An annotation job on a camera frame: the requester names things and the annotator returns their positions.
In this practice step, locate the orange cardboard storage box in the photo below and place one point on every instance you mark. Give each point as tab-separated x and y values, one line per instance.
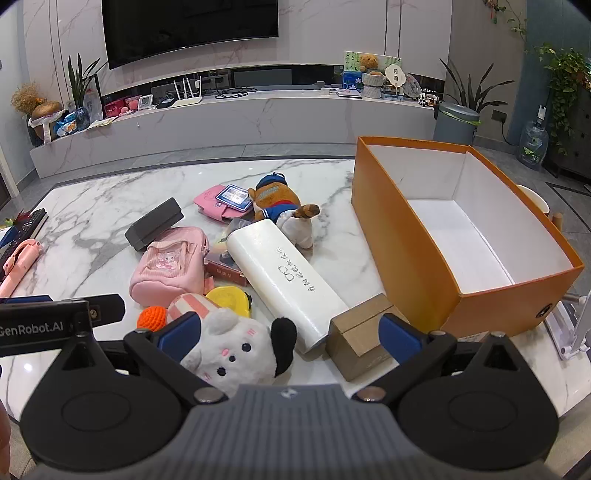
406	240

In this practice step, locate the red picture card box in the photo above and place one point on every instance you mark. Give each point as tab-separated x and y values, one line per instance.
221	270

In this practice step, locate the long-leaf potted plant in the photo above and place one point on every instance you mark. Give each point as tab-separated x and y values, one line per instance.
466	92

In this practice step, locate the pink toy box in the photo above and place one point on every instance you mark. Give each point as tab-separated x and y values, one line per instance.
115	107

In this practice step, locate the dark textured gift box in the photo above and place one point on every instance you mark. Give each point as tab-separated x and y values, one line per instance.
154	224

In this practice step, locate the marble television console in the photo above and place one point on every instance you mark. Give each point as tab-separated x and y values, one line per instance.
231	120

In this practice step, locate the clear water jug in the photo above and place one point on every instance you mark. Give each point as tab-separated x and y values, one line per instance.
533	143

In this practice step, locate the dark cabinet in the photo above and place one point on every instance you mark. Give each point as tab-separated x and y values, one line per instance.
577	143

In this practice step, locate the dried flower bunch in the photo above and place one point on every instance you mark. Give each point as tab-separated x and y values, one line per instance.
27	97

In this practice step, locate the white digital clock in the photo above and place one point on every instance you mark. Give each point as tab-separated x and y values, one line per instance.
147	101

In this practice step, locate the orange crochet ball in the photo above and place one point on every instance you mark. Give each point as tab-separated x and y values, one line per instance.
151	318

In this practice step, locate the blue card tag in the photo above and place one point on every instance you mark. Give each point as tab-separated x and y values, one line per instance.
233	195

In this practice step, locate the tall snake plant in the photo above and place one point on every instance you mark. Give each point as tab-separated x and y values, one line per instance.
81	83

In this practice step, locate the yellow round plastic case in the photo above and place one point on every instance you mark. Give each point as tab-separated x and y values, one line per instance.
226	300

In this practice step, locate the black wall television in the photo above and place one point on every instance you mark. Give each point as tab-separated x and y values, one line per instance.
184	27

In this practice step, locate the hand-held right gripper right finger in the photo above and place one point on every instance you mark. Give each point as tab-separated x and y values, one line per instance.
399	337

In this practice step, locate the pink selfie stick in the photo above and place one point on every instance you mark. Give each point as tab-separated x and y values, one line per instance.
18	263

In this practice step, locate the round white hand fan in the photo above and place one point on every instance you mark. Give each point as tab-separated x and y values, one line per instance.
396	76

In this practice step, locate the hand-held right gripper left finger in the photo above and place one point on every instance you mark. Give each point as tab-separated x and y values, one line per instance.
178	334

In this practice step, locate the brown bear plush blue outfit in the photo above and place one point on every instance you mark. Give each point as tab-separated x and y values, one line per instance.
277	194

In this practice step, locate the white metal stand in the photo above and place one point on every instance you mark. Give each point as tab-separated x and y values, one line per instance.
570	341

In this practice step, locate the green vine plant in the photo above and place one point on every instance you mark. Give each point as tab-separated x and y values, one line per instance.
568	69

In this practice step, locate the blue snack bags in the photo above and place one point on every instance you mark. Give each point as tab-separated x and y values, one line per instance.
71	121

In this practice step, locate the small brown cardboard box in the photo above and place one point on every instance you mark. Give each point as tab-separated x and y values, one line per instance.
351	341

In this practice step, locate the green picture board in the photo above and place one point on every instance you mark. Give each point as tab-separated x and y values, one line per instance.
351	62

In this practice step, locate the black keyboard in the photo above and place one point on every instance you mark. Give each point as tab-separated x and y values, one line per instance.
30	228

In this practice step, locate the small brown teddy bear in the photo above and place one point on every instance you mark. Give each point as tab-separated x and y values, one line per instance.
371	64

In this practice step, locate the pink leather wallet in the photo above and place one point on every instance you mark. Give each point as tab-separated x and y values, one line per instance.
207	203

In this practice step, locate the grey trash bin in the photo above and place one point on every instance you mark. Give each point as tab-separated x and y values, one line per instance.
455	124

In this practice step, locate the pink cartoon bag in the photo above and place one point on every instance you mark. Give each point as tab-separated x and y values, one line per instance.
161	277

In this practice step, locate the white plush toy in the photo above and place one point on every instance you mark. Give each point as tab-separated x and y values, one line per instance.
231	346

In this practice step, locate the white router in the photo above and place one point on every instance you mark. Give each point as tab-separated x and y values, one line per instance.
187	99

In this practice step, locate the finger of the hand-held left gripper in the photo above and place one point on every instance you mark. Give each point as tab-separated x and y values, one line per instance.
108	311

